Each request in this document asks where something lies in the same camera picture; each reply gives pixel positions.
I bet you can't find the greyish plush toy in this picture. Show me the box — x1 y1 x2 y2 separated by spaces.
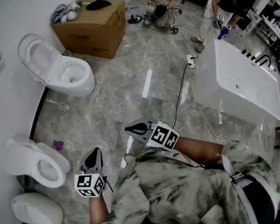
66 0 83 13

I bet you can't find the grey crumpled cloth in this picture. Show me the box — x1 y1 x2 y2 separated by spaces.
49 3 70 24

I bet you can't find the person's right forearm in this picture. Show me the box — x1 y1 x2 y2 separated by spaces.
173 132 228 173

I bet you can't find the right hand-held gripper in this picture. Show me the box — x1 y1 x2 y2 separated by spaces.
124 115 181 155

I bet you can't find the white toilet bowl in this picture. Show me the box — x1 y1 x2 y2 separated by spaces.
32 50 97 102

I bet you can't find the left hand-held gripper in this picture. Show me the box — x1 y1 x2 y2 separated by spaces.
71 147 107 201

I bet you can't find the large cardboard box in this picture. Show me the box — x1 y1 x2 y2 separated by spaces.
49 0 131 66

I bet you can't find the black bathtub faucet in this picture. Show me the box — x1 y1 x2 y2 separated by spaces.
257 53 279 73

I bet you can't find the white plush toy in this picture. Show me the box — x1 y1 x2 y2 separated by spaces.
66 10 79 22

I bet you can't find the white power cable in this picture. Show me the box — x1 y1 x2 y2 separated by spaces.
186 43 229 147

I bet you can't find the person's left forearm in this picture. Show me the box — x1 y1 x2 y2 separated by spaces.
87 195 111 224

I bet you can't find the person's patterned shirt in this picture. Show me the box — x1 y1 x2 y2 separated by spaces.
76 135 280 224

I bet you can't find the black and white harness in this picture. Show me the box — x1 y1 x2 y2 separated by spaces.
220 149 280 224

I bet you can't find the purple plastic toy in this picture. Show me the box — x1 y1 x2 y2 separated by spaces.
53 139 65 152

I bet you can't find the white power strip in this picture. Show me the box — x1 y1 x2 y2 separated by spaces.
186 53 198 70

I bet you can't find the black cloth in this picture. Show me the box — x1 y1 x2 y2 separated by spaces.
85 0 113 12

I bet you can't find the white bathtub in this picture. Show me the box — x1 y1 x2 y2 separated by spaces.
188 31 280 131

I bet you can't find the white egg-shaped toilet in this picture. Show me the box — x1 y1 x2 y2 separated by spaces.
9 189 65 224

